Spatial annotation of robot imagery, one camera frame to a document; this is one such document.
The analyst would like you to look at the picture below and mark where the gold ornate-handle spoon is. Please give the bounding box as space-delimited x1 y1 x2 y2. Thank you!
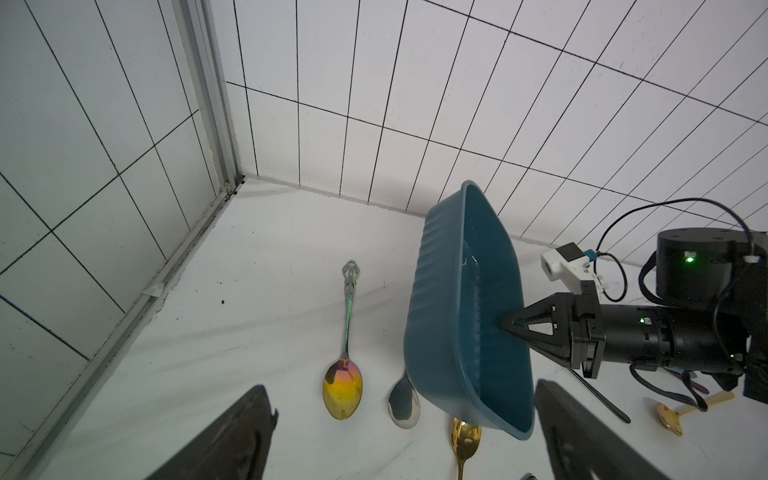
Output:
451 418 482 480

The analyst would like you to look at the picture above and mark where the rainbow ornate-handle spoon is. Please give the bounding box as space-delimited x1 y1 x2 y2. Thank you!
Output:
322 260 364 420

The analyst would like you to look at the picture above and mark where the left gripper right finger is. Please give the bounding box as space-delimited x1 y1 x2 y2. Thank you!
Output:
534 380 666 480

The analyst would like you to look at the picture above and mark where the gold slim spoon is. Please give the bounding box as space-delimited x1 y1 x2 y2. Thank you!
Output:
656 391 736 437

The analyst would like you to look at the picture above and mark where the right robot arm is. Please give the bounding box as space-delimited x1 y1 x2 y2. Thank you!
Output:
499 228 767 403

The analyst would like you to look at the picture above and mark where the black spoon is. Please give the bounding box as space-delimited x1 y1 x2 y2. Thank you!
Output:
568 369 631 424

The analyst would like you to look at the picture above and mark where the plain silver spoon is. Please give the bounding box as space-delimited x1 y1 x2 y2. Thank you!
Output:
387 370 421 429

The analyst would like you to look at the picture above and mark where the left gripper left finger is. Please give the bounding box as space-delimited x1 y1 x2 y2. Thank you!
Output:
149 385 278 479

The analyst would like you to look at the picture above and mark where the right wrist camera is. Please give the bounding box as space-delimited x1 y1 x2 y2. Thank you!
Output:
540 242 598 293

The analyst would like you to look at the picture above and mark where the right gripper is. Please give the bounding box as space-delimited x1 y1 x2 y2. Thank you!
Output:
499 281 606 379

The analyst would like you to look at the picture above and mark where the teal storage box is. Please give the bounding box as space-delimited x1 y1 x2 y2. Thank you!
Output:
403 181 535 440

